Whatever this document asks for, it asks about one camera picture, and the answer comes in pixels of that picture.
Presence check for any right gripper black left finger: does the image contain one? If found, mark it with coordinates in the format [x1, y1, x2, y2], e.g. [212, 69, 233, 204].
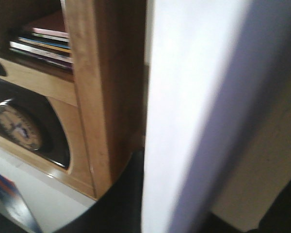
[56, 149, 145, 233]

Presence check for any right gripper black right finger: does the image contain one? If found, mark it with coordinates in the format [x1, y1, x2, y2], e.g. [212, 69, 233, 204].
[201, 180, 291, 233]

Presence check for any white paper sheet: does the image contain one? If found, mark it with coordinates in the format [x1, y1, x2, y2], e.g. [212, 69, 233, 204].
[141, 0, 291, 233]

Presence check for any stack of books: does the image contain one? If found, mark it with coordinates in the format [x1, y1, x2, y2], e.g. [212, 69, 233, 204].
[9, 11, 75, 71]

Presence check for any blue and red strap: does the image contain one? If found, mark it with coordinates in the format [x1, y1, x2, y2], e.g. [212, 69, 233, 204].
[0, 168, 43, 233]

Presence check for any round clock in black frame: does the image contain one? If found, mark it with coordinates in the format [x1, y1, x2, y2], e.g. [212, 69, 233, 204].
[0, 79, 70, 169]

